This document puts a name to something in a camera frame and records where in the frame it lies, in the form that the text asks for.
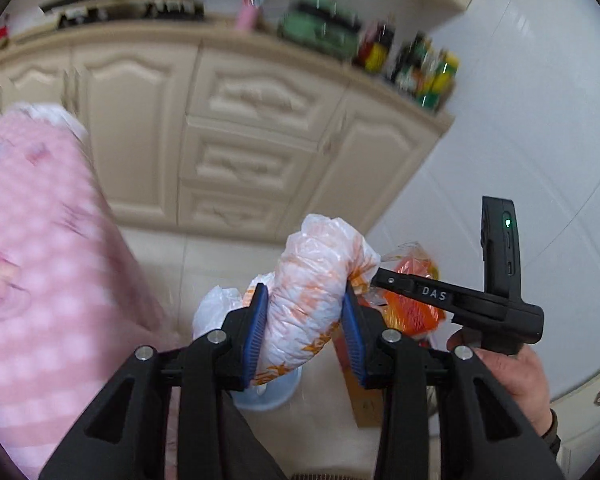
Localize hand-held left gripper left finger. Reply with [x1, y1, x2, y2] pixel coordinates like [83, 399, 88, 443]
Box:
[39, 282, 270, 480]

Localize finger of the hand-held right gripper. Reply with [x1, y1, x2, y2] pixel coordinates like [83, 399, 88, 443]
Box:
[370, 268, 461, 318]

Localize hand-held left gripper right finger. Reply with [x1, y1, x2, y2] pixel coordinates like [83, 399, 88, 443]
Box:
[342, 290, 566, 480]

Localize orange plastic bag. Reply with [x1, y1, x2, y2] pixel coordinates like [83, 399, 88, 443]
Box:
[352, 242, 448, 348]

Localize brown cardboard box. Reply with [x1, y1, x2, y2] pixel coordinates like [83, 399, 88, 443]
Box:
[332, 327, 388, 428]

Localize white orange-print plastic bag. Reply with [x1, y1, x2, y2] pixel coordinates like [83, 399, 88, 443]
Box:
[254, 214, 381, 386]

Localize person's right forearm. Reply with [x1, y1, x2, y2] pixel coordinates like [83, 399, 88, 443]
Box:
[540, 407, 563, 461]

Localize person's right hand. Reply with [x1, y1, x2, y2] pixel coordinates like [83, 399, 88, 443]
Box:
[446, 327, 553, 441]

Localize plain white plastic bag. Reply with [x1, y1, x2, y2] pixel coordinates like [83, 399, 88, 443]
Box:
[194, 285, 248, 341]

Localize light blue bucket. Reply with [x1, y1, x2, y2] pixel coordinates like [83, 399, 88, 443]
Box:
[230, 365, 302, 413]

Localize cream kitchen base cabinet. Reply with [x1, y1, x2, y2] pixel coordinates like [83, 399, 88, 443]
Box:
[0, 20, 456, 241]

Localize row of condiment bottles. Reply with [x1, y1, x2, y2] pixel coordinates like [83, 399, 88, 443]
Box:
[355, 17, 461, 113]

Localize pink checked tablecloth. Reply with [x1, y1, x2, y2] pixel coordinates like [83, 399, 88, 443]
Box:
[0, 102, 181, 480]

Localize green electric cooker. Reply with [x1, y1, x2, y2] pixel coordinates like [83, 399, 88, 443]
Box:
[277, 0, 363, 61]

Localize pink utensil holder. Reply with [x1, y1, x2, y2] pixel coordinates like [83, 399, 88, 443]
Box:
[235, 0, 266, 31]

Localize black gas stove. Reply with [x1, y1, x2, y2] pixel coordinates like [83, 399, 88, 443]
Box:
[40, 0, 206, 28]

